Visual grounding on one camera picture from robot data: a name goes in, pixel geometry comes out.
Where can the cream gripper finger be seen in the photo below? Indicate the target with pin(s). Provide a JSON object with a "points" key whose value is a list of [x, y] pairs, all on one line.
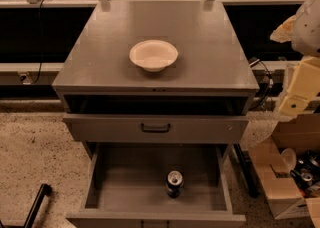
{"points": [[293, 105]]}

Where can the cans in cardboard box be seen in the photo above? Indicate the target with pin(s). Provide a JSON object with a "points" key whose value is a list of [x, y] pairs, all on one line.
{"points": [[306, 174]]}

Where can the clear plastic cup in box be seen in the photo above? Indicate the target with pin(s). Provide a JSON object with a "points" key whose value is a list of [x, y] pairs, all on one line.
{"points": [[289, 157]]}

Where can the brown cardboard box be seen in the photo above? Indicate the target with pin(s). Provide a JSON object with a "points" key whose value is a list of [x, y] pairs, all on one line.
{"points": [[282, 194]]}

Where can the black top drawer handle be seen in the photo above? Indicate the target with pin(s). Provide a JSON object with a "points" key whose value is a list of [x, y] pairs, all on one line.
{"points": [[155, 128]]}

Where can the grey metal drawer cabinet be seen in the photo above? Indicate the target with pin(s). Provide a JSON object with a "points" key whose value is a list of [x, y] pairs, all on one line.
{"points": [[211, 76]]}

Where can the grey top drawer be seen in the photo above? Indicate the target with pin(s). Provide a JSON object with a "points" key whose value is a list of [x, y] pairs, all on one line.
{"points": [[184, 129]]}

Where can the open grey middle drawer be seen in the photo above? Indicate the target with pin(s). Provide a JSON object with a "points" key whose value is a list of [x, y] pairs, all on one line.
{"points": [[127, 189]]}

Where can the white paper bowl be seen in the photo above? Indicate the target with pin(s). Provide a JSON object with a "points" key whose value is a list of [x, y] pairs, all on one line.
{"points": [[153, 55]]}

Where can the wall power outlet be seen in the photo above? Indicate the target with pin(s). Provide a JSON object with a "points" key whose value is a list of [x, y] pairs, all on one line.
{"points": [[25, 78]]}

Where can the black bar lower left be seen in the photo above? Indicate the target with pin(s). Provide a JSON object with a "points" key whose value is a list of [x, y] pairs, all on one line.
{"points": [[45, 190]]}

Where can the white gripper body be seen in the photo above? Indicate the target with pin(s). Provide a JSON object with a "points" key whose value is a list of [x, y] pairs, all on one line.
{"points": [[307, 28]]}

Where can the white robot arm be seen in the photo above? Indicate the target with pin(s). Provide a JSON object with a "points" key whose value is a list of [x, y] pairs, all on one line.
{"points": [[303, 32]]}

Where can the blue pepsi can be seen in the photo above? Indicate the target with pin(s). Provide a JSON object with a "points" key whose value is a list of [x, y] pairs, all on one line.
{"points": [[174, 182]]}

